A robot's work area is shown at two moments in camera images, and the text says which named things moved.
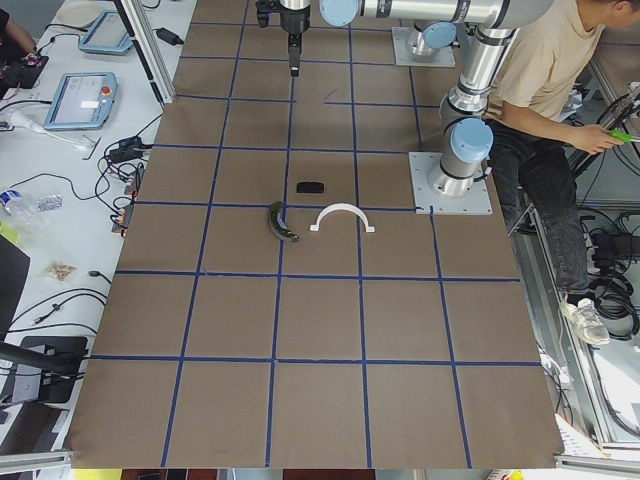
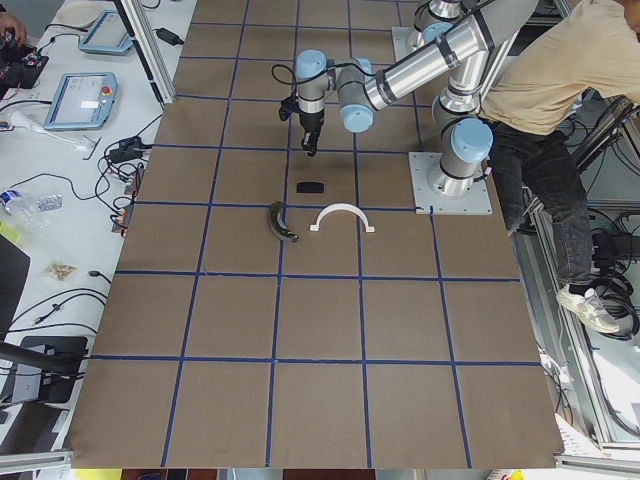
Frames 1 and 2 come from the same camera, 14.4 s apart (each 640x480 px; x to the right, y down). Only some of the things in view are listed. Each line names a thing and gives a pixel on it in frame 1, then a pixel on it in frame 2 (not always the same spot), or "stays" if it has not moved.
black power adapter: (168, 36) stays
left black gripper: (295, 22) -> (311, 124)
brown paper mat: (277, 306) stays
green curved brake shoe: (280, 229) stays
